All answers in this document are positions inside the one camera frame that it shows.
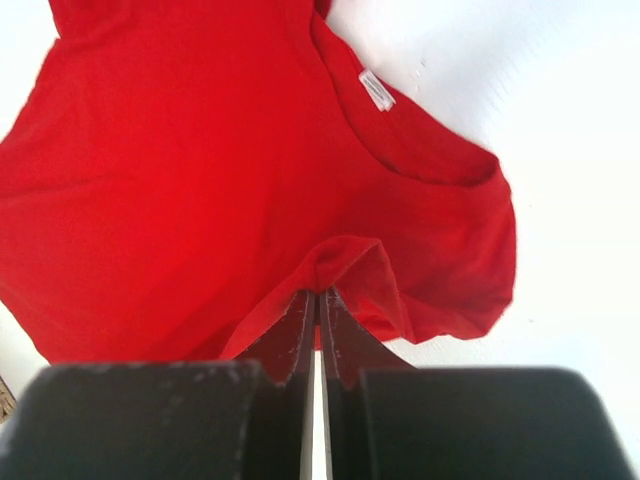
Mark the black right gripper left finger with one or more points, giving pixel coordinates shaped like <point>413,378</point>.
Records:
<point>248,418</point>

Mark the red t shirt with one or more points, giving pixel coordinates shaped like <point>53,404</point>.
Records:
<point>182,168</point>

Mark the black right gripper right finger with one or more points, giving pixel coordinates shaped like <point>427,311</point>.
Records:
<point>387,419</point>

